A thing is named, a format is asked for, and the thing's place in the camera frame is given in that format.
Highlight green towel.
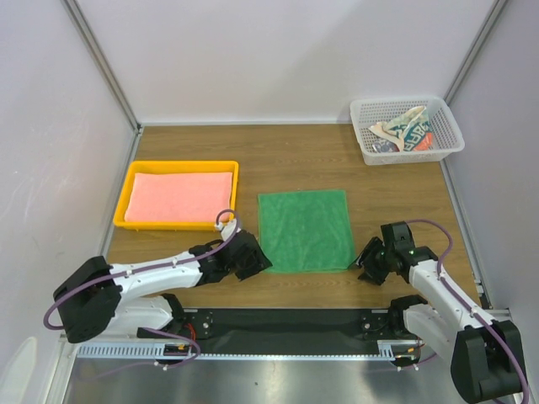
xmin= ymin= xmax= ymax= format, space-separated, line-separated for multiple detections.
xmin=259 ymin=190 xmax=355 ymax=274

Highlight yellow plastic tray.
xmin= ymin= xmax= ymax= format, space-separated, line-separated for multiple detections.
xmin=114 ymin=161 xmax=239 ymax=231

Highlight pink towel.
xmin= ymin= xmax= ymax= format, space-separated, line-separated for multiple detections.
xmin=125 ymin=172 xmax=232 ymax=223

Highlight patterned white cloth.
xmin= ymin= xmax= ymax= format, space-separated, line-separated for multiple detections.
xmin=368 ymin=105 xmax=434 ymax=153

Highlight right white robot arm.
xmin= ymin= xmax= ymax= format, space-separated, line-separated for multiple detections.
xmin=353 ymin=221 xmax=531 ymax=403

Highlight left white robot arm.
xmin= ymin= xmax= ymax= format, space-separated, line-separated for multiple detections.
xmin=52 ymin=230 xmax=272 ymax=343

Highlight white plastic basket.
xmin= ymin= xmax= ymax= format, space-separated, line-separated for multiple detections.
xmin=350 ymin=96 xmax=465 ymax=166

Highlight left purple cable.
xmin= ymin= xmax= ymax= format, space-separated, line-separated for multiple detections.
xmin=43 ymin=209 xmax=242 ymax=380

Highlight purple cable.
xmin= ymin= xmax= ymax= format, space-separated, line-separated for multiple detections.
xmin=43 ymin=209 xmax=242 ymax=380
xmin=395 ymin=218 xmax=531 ymax=404

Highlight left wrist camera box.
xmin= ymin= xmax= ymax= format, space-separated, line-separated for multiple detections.
xmin=214 ymin=219 xmax=241 ymax=242

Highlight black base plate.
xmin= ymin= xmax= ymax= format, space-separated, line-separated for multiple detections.
xmin=161 ymin=308 xmax=424 ymax=359

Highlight aluminium frame rail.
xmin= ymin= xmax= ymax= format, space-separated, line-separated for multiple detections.
xmin=58 ymin=307 xmax=523 ymax=345

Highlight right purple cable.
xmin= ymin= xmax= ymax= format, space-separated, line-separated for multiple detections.
xmin=395 ymin=218 xmax=531 ymax=404

